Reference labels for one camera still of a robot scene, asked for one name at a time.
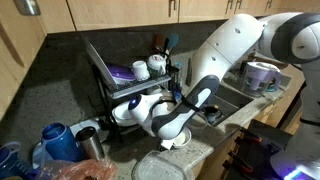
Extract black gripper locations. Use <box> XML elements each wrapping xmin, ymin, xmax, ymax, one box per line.
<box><xmin>158</xmin><ymin>139</ymin><xmax>174</xmax><ymax>152</ymax></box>

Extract white ceramic bowl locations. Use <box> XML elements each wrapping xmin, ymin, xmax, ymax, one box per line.
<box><xmin>172</xmin><ymin>127</ymin><xmax>192</xmax><ymax>149</ymax></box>

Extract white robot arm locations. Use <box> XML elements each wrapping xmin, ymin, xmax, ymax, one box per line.
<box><xmin>128</xmin><ymin>12</ymin><xmax>320</xmax><ymax>180</ymax></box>

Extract clear plastic bowl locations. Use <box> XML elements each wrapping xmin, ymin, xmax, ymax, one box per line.
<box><xmin>188</xmin><ymin>114</ymin><xmax>208</xmax><ymax>130</ymax></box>

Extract purple bowl on rack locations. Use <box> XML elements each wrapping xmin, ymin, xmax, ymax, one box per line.
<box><xmin>107</xmin><ymin>64</ymin><xmax>136</xmax><ymax>85</ymax></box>

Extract white plates on lower rack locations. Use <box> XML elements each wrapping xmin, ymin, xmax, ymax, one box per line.
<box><xmin>112</xmin><ymin>101</ymin><xmax>137</xmax><ymax>127</ymax></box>

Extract black mug in sink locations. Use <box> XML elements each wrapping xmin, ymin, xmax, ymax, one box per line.
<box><xmin>204</xmin><ymin>105</ymin><xmax>222</xmax><ymax>124</ymax></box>

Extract black utensil holder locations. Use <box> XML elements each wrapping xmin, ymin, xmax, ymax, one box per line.
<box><xmin>166</xmin><ymin>65</ymin><xmax>179</xmax><ymax>83</ymax></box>

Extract stainless steel tumbler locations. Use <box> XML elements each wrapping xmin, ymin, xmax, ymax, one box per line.
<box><xmin>76</xmin><ymin>126</ymin><xmax>105</xmax><ymax>160</ymax></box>

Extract orange plastic bag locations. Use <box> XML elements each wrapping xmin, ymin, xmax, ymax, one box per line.
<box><xmin>35</xmin><ymin>159</ymin><xmax>117</xmax><ymax>180</ymax></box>

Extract white mug upper rack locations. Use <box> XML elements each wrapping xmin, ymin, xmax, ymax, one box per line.
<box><xmin>132</xmin><ymin>60</ymin><xmax>150</xmax><ymax>81</ymax></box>

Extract black two-tier dish rack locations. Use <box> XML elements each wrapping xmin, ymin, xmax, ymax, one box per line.
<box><xmin>92</xmin><ymin>65</ymin><xmax>171</xmax><ymax>142</ymax></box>

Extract brushed steel faucet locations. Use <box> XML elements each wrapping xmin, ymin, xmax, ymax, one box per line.
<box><xmin>185</xmin><ymin>58</ymin><xmax>192</xmax><ymax>87</ymax></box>

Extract stainless steel sink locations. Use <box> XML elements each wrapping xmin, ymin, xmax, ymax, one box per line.
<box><xmin>204</xmin><ymin>85</ymin><xmax>253</xmax><ymax>126</ymax></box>

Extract white red-patterned mug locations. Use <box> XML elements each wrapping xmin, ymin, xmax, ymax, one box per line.
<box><xmin>147</xmin><ymin>54</ymin><xmax>166</xmax><ymax>75</ymax></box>

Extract blue plastic jug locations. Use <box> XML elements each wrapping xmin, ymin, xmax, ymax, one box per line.
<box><xmin>41</xmin><ymin>123</ymin><xmax>84</xmax><ymax>162</ymax></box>

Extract large white upright plate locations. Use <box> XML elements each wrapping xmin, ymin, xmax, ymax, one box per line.
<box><xmin>84</xmin><ymin>38</ymin><xmax>118</xmax><ymax>89</ymax></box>

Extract purple water filter pitcher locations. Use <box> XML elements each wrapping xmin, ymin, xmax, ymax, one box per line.
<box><xmin>242</xmin><ymin>62</ymin><xmax>282</xmax><ymax>97</ymax></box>

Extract blue measuring cup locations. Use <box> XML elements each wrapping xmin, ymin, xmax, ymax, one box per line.
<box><xmin>0</xmin><ymin>141</ymin><xmax>30</xmax><ymax>180</ymax></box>

